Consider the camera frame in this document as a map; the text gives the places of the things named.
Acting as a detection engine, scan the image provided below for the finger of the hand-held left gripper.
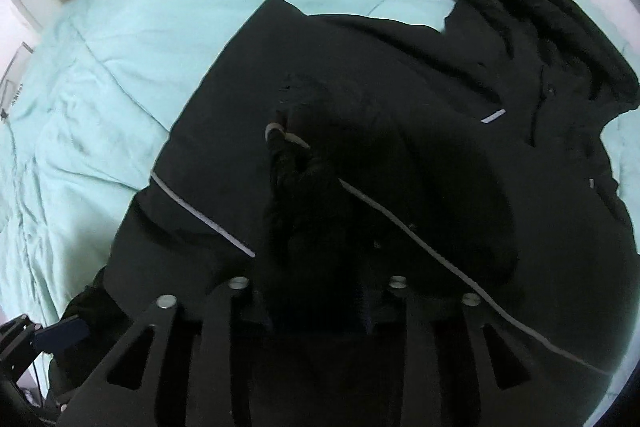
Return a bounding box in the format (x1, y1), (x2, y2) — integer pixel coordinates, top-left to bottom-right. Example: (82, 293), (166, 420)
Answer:
(2, 313), (92, 357)

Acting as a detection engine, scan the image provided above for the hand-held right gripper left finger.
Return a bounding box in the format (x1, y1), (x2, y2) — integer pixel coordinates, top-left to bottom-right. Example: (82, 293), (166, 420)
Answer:
(56, 276), (273, 427)

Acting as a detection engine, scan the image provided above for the mint green quilted blanket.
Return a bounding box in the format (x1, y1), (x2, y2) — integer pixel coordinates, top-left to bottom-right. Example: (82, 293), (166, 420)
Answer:
(0, 0), (640, 408)

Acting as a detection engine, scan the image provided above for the black hooded jacket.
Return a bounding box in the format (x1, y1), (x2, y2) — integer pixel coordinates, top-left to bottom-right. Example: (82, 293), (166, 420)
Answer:
(47, 0), (640, 427)

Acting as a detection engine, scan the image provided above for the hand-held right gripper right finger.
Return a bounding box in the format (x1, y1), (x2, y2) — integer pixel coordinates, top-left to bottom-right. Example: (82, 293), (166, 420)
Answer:
(369, 275), (557, 427)

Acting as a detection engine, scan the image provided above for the black line wall drawing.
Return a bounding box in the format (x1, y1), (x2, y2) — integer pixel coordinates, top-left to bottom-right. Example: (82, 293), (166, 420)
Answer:
(0, 42), (31, 122)

